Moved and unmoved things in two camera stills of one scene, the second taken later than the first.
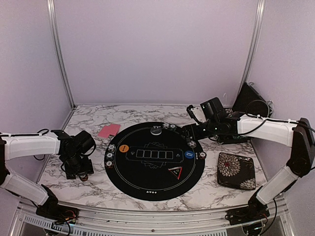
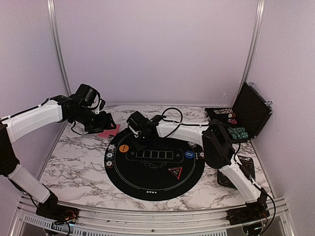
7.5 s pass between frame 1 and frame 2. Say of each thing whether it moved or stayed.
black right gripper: moved
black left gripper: moved
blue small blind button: stayed
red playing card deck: stayed
